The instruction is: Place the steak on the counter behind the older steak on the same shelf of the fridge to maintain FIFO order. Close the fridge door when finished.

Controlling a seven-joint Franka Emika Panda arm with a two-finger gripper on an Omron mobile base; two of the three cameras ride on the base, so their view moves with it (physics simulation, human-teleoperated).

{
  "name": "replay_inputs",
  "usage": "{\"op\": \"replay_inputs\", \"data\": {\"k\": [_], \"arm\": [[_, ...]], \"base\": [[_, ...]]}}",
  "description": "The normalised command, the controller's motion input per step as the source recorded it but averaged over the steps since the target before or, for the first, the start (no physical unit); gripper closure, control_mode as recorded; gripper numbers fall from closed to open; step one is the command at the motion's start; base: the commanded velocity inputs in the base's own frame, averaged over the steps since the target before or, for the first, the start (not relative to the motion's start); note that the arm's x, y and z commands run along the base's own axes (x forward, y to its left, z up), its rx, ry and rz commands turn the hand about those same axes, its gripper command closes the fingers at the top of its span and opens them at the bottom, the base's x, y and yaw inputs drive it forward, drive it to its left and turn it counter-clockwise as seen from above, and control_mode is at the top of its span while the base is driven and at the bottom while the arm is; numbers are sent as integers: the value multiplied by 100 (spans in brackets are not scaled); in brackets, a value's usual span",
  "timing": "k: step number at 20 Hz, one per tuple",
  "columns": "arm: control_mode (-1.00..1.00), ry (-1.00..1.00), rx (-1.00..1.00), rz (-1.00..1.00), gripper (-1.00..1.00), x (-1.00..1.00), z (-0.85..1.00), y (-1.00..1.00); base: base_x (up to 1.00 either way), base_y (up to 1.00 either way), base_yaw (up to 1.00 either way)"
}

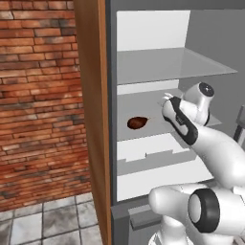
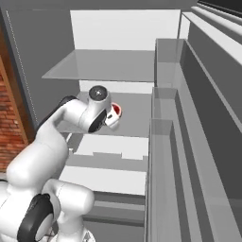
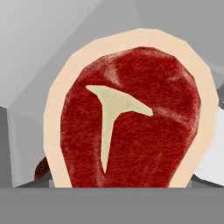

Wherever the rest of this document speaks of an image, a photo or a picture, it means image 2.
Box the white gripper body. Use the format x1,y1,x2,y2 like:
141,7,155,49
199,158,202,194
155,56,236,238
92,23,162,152
109,115,122,132

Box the red raw steak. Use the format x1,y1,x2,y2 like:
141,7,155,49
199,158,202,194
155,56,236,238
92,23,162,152
112,102,124,118

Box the glass fridge shelf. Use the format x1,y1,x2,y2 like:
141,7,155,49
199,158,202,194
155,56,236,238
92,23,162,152
56,91,154,139
42,48,156,84

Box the grey door bin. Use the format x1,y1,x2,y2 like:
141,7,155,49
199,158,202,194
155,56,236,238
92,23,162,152
145,118,242,242
151,86,242,202
153,38,242,133

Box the white fridge drawer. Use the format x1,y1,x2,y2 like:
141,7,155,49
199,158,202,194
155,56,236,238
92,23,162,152
59,133,150,197

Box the grey fridge door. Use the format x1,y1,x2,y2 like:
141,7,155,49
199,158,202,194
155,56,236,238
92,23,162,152
144,0,242,242

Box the grey fridge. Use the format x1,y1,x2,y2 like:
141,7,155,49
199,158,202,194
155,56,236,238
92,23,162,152
0,7,191,242

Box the brown wooden panel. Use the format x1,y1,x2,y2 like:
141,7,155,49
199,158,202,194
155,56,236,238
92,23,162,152
0,26,36,146

